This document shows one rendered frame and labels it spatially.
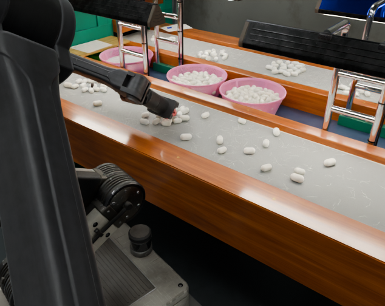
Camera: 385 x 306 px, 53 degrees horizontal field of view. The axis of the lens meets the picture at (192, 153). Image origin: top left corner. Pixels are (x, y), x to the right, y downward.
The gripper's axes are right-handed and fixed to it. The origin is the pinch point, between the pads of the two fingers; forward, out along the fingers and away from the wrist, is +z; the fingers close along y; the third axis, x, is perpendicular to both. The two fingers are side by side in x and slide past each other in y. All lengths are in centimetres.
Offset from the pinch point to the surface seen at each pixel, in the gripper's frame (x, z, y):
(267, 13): -138, 207, 88
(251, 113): -10.9, 11.7, -22.7
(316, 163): -1, 3, -52
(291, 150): -2.6, 4.6, -43.4
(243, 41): -24.9, -18.0, -24.4
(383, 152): -12, 12, -67
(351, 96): -32, 31, -49
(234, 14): -137, 220, 129
